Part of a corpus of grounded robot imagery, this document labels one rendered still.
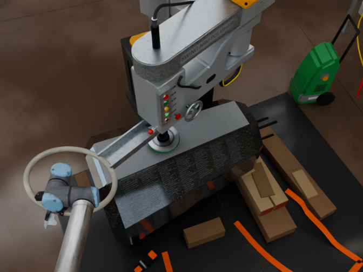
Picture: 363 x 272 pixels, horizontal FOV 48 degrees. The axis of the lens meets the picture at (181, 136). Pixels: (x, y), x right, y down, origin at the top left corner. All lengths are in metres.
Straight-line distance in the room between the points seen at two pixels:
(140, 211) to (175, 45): 1.16
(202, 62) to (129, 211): 1.06
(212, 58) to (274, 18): 2.61
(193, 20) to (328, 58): 1.82
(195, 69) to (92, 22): 2.66
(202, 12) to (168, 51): 0.34
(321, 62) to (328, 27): 1.25
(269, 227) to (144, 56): 1.78
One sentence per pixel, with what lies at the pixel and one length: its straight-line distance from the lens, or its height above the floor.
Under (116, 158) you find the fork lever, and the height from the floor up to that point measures 1.06.
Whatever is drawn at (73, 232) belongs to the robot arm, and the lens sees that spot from 1.63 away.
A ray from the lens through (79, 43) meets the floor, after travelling 4.64.
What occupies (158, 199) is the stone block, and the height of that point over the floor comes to 0.64.
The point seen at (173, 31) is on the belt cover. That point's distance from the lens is 2.13.
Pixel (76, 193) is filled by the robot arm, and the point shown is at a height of 1.54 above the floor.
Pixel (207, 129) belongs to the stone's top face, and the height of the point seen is 0.80.
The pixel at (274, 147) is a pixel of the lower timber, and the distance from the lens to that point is 3.61.
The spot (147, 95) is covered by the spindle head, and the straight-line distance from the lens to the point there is 2.22.
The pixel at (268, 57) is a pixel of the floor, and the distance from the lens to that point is 4.45.
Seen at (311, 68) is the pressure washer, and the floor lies 0.44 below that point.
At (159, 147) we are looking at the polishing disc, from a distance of 2.64.
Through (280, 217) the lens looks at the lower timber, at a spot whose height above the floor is 0.13.
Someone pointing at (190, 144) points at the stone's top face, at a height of 0.80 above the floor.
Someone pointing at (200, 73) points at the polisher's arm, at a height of 1.37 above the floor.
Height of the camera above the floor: 3.09
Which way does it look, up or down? 56 degrees down
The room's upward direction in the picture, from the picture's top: straight up
